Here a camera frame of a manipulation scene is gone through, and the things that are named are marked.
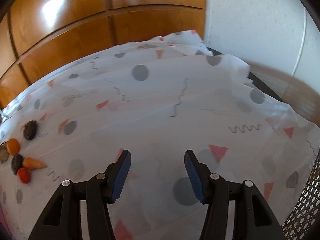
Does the perforated metal basket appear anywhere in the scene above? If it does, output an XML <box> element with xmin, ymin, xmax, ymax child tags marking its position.
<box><xmin>281</xmin><ymin>157</ymin><xmax>320</xmax><ymax>240</ymax></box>

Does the red-orange small fruit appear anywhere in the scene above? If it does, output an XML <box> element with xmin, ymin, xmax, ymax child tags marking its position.
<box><xmin>17</xmin><ymin>167</ymin><xmax>31</xmax><ymax>184</ymax></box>

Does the orange carrot piece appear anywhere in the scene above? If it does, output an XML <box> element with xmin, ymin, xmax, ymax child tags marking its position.
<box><xmin>23</xmin><ymin>157</ymin><xmax>47</xmax><ymax>170</ymax></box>

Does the dark brown chestnut lower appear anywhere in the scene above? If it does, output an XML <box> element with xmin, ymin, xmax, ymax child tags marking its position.
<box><xmin>11</xmin><ymin>154</ymin><xmax>24</xmax><ymax>175</ymax></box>

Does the dark brown chestnut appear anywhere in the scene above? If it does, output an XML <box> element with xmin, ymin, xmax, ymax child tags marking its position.
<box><xmin>11</xmin><ymin>154</ymin><xmax>24</xmax><ymax>175</ymax></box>
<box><xmin>23</xmin><ymin>120</ymin><xmax>37</xmax><ymax>140</ymax></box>

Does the small orange on cloth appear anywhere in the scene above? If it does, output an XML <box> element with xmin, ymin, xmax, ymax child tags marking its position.
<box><xmin>6</xmin><ymin>138</ymin><xmax>20</xmax><ymax>156</ymax></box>

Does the dark brown chestnut upper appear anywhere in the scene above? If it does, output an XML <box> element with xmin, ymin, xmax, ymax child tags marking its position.
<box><xmin>23</xmin><ymin>120</ymin><xmax>37</xmax><ymax>140</ymax></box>

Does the patterned white tablecloth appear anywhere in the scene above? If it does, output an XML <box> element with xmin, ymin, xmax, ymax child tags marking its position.
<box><xmin>1</xmin><ymin>31</ymin><xmax>319</xmax><ymax>239</ymax></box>

